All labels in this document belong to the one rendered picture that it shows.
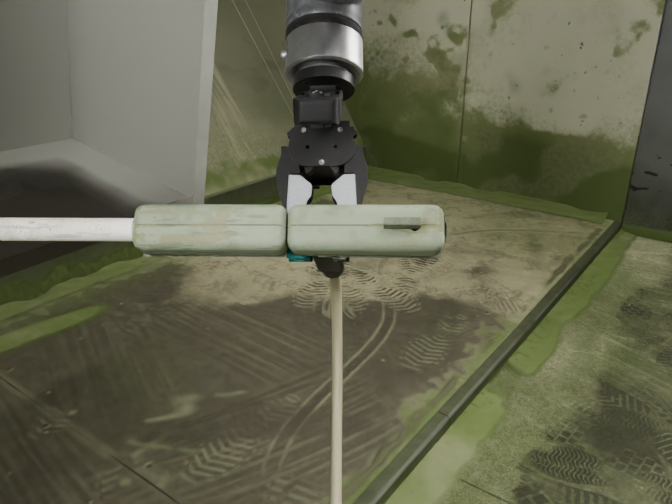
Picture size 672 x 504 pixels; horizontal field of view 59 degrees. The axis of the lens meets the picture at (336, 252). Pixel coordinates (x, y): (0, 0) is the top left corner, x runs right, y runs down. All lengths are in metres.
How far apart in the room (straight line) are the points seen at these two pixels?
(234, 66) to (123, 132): 1.33
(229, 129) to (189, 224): 1.65
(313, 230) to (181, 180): 0.49
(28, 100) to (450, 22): 1.70
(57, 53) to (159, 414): 0.68
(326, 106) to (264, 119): 1.80
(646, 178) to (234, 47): 1.58
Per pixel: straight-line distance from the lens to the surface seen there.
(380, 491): 1.05
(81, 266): 1.82
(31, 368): 1.46
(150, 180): 1.09
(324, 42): 0.69
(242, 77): 2.42
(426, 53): 2.54
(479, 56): 2.44
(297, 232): 0.58
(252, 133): 2.30
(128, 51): 1.08
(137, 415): 1.24
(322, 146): 0.65
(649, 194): 2.33
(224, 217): 0.60
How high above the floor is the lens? 0.77
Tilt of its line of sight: 23 degrees down
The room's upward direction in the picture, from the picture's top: straight up
